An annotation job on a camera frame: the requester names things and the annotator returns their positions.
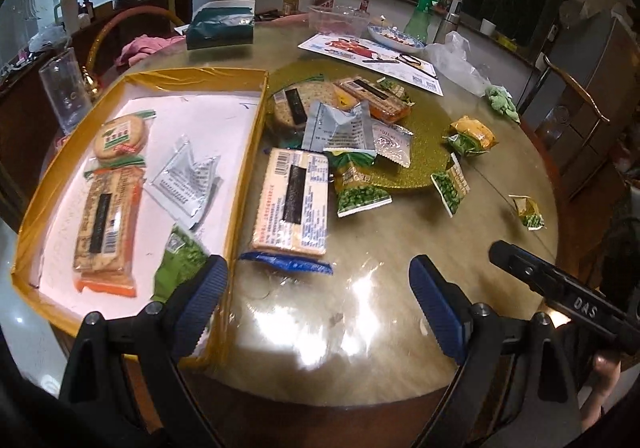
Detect gold cardboard box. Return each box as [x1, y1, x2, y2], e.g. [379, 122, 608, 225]
[10, 68, 271, 372]

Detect long cracker packet orange ends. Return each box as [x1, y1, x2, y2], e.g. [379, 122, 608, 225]
[334, 76, 413, 123]
[72, 163, 147, 299]

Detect yellow green snack packet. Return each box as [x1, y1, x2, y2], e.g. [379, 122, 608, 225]
[442, 115, 500, 158]

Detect printed flyer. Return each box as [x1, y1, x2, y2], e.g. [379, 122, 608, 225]
[297, 32, 445, 98]

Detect clear plastic bag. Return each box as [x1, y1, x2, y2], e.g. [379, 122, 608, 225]
[424, 31, 493, 96]

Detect small silver foil packet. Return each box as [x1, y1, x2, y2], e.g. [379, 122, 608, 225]
[370, 121, 415, 168]

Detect clear plastic container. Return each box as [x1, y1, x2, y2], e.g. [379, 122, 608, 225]
[306, 4, 371, 34]

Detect round cracker packet dark label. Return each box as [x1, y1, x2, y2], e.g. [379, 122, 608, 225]
[265, 82, 341, 149]

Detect blue white bowl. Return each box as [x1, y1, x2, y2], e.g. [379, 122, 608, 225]
[367, 23, 427, 52]

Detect pink cloth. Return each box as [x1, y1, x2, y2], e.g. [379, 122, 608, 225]
[115, 34, 188, 69]

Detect steel bottle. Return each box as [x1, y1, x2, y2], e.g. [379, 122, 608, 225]
[432, 0, 468, 44]

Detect blue snack packet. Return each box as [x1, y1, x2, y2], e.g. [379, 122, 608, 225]
[239, 251, 334, 276]

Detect round cracker packet green label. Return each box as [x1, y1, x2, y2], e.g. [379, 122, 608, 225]
[92, 109, 157, 168]

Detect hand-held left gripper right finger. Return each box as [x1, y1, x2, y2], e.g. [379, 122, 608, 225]
[408, 255, 584, 448]

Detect silver foil snack packet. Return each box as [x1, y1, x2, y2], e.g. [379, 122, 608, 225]
[146, 137, 223, 231]
[301, 101, 377, 153]

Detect clear glass cup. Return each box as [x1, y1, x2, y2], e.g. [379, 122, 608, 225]
[39, 48, 96, 135]

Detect white cracker packet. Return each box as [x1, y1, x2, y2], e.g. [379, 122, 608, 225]
[250, 147, 332, 256]

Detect dark green bag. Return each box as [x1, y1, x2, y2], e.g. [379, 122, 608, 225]
[185, 1, 256, 50]

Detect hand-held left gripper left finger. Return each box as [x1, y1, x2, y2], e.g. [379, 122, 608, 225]
[59, 254, 230, 448]

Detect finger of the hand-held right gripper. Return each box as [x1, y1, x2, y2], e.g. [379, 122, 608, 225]
[488, 240, 562, 300]

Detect gold round placemat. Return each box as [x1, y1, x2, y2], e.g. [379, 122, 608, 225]
[262, 61, 468, 196]

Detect small pea snack packet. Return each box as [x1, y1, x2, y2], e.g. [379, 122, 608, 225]
[509, 195, 546, 231]

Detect green pea snack packet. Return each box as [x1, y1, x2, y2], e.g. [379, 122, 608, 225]
[327, 152, 393, 219]
[431, 153, 472, 218]
[150, 224, 211, 304]

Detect person's right hand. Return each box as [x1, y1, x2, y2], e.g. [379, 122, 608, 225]
[589, 352, 624, 430]

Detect red yellow hoop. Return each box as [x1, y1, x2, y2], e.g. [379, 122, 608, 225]
[87, 5, 188, 94]

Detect wooden chair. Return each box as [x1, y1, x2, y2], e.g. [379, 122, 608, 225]
[517, 53, 611, 179]

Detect green white snack packet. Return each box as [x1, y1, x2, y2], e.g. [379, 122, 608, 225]
[377, 77, 416, 105]

